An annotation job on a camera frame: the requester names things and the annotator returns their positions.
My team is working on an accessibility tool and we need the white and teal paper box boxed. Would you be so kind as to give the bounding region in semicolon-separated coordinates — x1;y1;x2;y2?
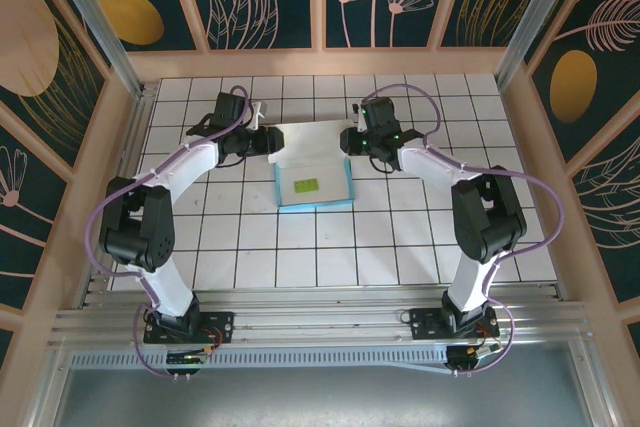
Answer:
267;119;357;213

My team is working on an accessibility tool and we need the panel with yellow oval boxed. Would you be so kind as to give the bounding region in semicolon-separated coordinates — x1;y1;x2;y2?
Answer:
74;0;209;53

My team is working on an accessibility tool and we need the panel with oval and feather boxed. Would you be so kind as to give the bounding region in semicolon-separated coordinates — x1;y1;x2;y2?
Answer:
524;0;640;164

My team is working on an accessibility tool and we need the single pink flower panel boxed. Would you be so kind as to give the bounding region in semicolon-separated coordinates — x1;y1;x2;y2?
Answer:
0;116;71;309

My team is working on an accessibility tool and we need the peach circle gold lines panel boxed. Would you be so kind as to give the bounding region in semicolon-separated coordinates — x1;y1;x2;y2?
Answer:
0;0;111;169

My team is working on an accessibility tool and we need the panel with feather leaves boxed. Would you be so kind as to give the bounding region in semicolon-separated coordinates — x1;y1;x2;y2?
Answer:
569;134;640;304

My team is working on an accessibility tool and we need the grey metal sheet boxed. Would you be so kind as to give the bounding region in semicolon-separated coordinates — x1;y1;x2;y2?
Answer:
54;366;596;427

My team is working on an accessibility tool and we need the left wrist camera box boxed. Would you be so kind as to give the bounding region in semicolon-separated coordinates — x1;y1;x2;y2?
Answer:
248;100;268;131

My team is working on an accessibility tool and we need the aluminium side rail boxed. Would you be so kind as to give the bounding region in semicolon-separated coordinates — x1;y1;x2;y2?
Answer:
77;80;159;308

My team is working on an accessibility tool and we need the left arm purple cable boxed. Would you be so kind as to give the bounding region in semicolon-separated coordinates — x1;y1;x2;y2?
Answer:
84;85;251;379

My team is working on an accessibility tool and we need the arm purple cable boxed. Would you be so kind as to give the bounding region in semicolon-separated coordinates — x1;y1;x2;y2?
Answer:
84;85;251;379
359;82;567;377

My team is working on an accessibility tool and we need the aluminium rail beam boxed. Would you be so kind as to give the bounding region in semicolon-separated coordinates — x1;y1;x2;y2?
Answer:
47;282;594;348

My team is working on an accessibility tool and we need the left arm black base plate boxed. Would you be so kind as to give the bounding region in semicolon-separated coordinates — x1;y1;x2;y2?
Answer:
143;311;235;345

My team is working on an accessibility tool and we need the aluminium corner post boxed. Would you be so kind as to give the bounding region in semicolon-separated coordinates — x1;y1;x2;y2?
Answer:
42;0;145;98
494;0;572;92

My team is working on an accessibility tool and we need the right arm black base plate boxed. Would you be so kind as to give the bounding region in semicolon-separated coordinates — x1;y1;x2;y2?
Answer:
409;307;500;341

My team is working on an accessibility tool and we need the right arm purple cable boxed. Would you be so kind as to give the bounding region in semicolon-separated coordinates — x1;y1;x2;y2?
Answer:
359;82;567;377

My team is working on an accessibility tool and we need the slotted grey cable tray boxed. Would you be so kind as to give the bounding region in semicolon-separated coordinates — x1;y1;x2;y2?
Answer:
69;349;451;374

